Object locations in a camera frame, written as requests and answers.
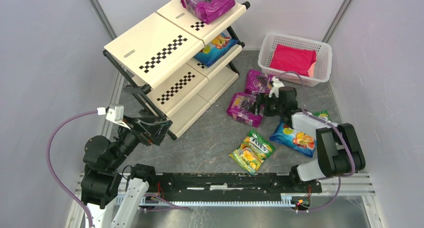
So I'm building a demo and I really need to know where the purple grape candy bag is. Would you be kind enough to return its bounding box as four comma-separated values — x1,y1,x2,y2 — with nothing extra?
244,69,273,95
180,0,236,24
226,92,264,127

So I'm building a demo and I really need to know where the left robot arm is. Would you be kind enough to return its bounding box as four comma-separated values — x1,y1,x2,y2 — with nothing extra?
81,116,173,227

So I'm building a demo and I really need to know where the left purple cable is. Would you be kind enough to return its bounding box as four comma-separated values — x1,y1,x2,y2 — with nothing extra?
45,110,100,228

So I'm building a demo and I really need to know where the blue candy bag on shelf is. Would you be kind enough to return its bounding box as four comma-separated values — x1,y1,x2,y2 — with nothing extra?
194,33,239,67

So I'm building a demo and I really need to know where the cream three-tier shelf rack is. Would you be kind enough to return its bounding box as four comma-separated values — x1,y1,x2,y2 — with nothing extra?
103,0,251,140

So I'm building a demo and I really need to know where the green Fox's candy bag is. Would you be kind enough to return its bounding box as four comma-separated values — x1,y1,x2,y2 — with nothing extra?
229,130,275,175

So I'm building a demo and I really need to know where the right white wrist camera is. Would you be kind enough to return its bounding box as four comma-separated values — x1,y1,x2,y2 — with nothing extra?
268,76,285,98

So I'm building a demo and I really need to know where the blue Blendy candy bag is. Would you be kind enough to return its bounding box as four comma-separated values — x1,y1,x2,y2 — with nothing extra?
269,122,316,158

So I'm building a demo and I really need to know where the green lemon candy bag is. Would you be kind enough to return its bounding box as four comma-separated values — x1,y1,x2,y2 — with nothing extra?
313,110,331,122

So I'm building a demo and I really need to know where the white plastic basket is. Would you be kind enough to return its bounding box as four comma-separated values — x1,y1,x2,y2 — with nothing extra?
257,32,333,87

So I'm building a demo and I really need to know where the pink cloth in basket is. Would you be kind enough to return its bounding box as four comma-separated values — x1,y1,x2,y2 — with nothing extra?
269,45,317,78

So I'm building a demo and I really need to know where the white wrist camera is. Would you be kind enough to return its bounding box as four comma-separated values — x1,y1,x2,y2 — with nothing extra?
268,76,285,98
96,104,131,130

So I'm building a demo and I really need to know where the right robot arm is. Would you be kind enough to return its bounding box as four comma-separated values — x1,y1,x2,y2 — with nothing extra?
250,87,366,182

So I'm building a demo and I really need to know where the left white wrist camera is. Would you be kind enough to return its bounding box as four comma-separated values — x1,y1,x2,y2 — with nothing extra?
96,104,131,130

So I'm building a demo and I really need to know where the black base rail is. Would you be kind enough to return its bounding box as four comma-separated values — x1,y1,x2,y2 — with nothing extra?
148,173,323,202

